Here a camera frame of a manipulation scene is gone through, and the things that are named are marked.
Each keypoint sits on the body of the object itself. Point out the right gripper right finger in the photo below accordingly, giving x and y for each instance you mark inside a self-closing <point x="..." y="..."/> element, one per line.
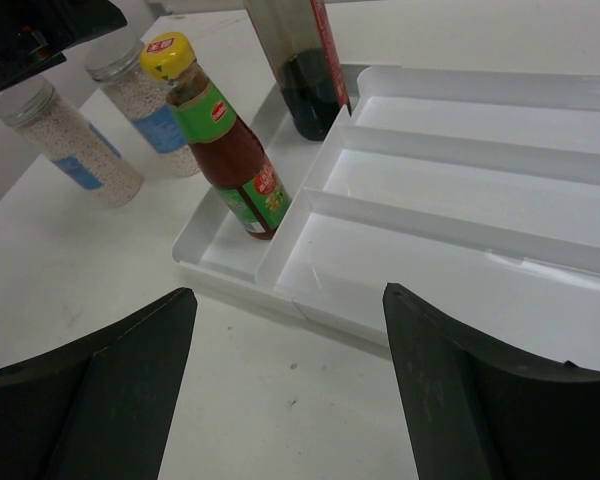
<point x="478" y="408"/>

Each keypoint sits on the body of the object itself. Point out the white divided organizer tray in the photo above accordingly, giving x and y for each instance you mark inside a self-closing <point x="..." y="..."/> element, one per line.
<point x="478" y="191"/>

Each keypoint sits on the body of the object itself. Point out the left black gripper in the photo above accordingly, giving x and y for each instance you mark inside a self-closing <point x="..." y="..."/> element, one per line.
<point x="34" y="34"/>

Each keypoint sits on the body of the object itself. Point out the white granule jar blue label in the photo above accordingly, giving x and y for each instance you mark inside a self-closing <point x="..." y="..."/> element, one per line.
<point x="113" y="63"/>

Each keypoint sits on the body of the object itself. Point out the dark soy sauce bottle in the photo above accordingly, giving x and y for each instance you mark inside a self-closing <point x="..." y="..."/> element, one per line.
<point x="297" y="40"/>

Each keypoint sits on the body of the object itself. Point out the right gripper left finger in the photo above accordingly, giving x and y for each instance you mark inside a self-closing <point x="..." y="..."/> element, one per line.
<point x="99" y="407"/>

